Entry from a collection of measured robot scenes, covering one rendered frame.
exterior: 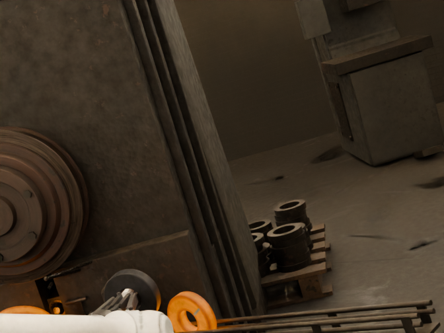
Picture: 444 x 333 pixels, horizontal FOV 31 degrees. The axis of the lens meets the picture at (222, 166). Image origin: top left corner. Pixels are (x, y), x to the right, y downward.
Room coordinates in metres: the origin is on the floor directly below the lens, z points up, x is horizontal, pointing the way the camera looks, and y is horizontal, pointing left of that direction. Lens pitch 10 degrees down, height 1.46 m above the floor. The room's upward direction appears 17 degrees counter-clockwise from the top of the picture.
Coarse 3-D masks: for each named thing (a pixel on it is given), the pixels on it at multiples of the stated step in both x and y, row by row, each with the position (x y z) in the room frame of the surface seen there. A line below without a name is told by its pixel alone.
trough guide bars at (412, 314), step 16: (384, 304) 1.70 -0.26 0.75; (400, 304) 1.66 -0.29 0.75; (416, 304) 1.63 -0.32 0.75; (224, 320) 2.04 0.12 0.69; (240, 320) 2.00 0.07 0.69; (256, 320) 1.97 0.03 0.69; (288, 320) 1.89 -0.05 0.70; (304, 320) 1.85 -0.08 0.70; (320, 320) 1.75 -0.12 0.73; (336, 320) 1.71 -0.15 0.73; (352, 320) 1.68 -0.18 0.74; (368, 320) 1.65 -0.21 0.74; (384, 320) 1.62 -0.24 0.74
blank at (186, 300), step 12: (180, 300) 2.07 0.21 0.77; (192, 300) 2.05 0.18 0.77; (204, 300) 2.05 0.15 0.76; (168, 312) 2.12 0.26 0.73; (180, 312) 2.09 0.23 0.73; (192, 312) 2.05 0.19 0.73; (204, 312) 2.03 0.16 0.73; (180, 324) 2.09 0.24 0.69; (192, 324) 2.11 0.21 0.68; (204, 324) 2.03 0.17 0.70; (216, 324) 2.04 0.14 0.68
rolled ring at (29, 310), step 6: (18, 306) 2.29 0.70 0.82; (24, 306) 2.29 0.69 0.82; (30, 306) 2.30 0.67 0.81; (0, 312) 2.30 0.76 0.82; (6, 312) 2.29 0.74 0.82; (12, 312) 2.28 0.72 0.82; (18, 312) 2.28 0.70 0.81; (24, 312) 2.28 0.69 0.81; (30, 312) 2.28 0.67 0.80; (36, 312) 2.29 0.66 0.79; (42, 312) 2.30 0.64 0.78
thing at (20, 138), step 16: (32, 144) 2.30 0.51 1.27; (48, 144) 2.34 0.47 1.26; (48, 160) 2.29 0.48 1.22; (64, 160) 2.33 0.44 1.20; (64, 176) 2.29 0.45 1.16; (80, 192) 2.29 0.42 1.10; (80, 208) 2.29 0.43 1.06; (80, 224) 2.29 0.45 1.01; (64, 256) 2.30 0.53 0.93; (32, 272) 2.31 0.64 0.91; (48, 272) 2.31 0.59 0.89
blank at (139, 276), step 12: (120, 276) 2.02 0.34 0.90; (132, 276) 2.01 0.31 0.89; (144, 276) 2.02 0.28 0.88; (108, 288) 2.04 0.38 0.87; (120, 288) 2.03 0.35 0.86; (132, 288) 2.02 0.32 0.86; (144, 288) 2.00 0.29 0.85; (156, 288) 2.02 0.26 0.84; (144, 300) 2.01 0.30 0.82; (156, 300) 2.00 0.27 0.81
